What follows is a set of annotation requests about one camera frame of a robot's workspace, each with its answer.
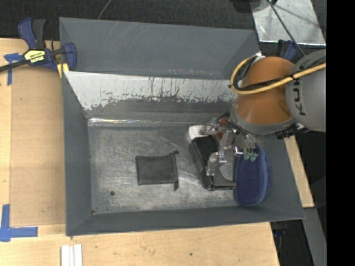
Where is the white rounded object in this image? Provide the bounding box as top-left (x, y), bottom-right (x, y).
top-left (188, 124), bottom-right (208, 142)

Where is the dark grey cloth pouch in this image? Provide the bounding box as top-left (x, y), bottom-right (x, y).
top-left (135, 150), bottom-right (180, 192)

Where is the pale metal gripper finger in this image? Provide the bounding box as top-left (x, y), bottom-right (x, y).
top-left (220, 132), bottom-right (237, 153)
top-left (206, 151), bottom-right (228, 177)

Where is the black cylinder on white bracket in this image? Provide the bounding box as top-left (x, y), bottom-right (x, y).
top-left (275, 122), bottom-right (310, 140)

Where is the pale wood board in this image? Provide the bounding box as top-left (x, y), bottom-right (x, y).
top-left (9, 65), bottom-right (67, 227)

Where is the black flat box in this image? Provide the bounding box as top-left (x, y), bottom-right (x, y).
top-left (189, 134), bottom-right (237, 191)

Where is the grey metal bin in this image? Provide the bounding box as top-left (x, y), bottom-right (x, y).
top-left (58, 17), bottom-right (306, 237)

